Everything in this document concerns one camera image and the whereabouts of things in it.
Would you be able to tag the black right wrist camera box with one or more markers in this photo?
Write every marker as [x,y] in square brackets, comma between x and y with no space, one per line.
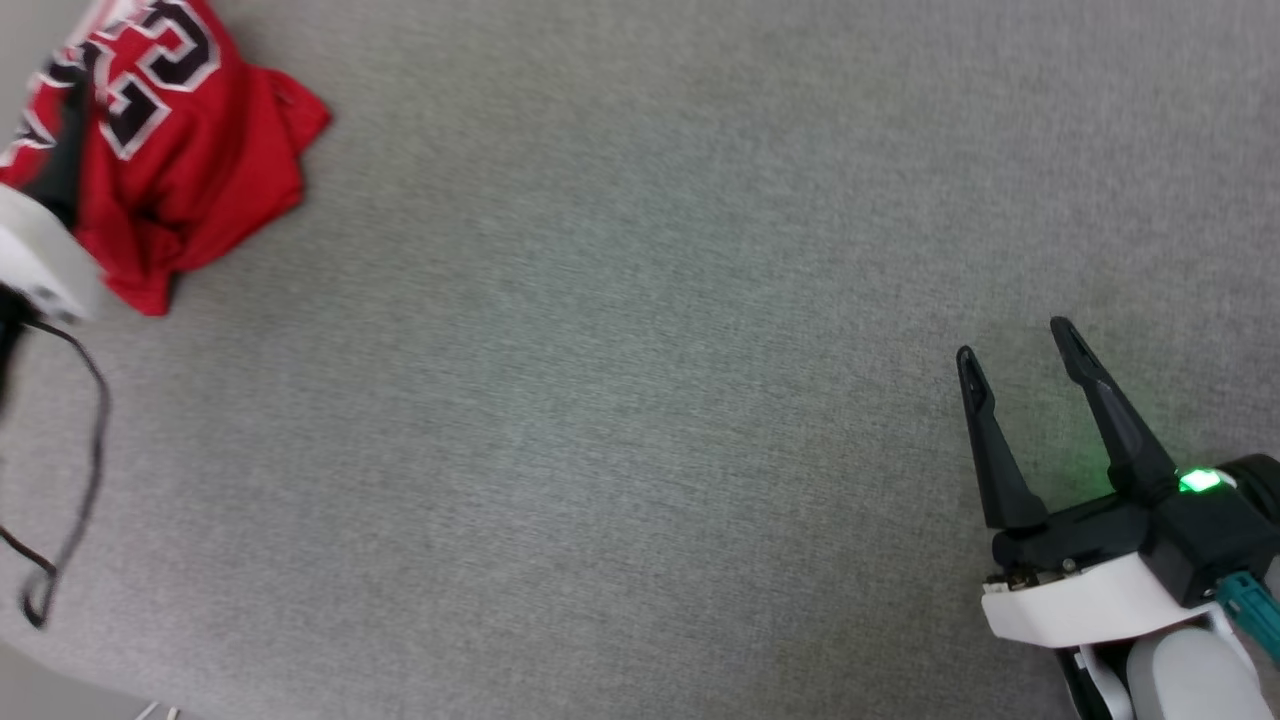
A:
[1220,540]

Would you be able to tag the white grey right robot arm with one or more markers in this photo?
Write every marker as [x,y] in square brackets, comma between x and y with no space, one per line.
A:
[1190,680]

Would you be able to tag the red basketball jersey white trim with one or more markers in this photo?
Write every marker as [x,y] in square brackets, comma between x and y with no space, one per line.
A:
[200,170]

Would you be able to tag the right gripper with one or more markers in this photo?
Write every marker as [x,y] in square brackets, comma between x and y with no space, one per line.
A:
[1080,605]

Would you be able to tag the grey fabric sofa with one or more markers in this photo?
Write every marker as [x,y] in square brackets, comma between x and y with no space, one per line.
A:
[600,350]

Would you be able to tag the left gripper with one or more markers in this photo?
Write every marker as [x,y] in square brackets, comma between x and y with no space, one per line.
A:
[45,260]

